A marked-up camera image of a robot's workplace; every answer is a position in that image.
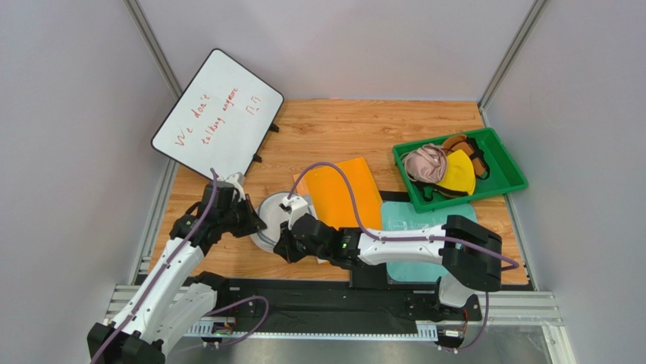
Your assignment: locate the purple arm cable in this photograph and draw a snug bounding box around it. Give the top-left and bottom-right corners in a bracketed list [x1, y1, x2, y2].
[287, 162, 521, 353]
[88, 168, 270, 364]

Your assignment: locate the orange plastic folder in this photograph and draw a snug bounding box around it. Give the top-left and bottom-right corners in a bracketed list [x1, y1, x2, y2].
[293, 157, 383, 230]

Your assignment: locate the pink bra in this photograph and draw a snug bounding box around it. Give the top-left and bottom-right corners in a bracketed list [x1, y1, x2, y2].
[402, 143, 448, 184]

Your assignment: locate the green plastic tray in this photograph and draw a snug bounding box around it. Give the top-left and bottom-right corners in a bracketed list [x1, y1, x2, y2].
[393, 127, 528, 213]

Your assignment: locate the white mesh laundry bag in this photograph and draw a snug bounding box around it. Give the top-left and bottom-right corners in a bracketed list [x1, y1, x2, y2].
[251, 192, 290, 256]

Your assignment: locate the black mat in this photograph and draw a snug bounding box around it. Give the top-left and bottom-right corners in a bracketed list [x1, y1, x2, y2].
[350, 190, 436, 290]

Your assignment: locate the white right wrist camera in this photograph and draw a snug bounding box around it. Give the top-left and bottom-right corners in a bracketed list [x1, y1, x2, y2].
[279, 194, 309, 230]

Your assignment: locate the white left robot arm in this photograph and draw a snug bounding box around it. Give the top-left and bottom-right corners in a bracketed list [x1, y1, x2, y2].
[87, 174, 267, 363]

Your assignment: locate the teal cutting board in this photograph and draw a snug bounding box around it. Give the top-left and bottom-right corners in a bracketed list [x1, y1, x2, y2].
[381, 201, 478, 284]

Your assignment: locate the yellow bra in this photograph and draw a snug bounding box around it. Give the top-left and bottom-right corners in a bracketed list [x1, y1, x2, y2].
[437, 150, 476, 198]

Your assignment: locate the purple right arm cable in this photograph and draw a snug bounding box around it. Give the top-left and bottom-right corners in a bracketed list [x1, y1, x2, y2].
[287, 162, 521, 353]

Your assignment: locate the white whiteboard with red writing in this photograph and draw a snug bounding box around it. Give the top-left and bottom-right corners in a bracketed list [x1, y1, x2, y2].
[151, 49, 284, 177]

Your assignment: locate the brown bra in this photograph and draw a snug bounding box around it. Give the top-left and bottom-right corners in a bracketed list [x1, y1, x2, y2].
[442, 134, 491, 180]

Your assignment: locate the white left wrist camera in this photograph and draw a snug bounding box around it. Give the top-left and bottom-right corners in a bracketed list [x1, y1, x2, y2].
[224, 172, 246, 201]

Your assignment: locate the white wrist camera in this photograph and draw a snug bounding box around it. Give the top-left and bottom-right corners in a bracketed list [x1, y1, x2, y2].
[279, 194, 309, 230]
[224, 172, 246, 201]

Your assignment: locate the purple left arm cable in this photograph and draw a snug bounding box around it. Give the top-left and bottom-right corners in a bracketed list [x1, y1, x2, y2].
[88, 168, 270, 364]

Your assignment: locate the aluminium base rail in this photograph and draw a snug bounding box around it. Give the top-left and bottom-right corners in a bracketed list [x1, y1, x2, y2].
[104, 284, 564, 341]

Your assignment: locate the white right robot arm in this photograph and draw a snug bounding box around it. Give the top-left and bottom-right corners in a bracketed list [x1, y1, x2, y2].
[272, 214, 503, 308]

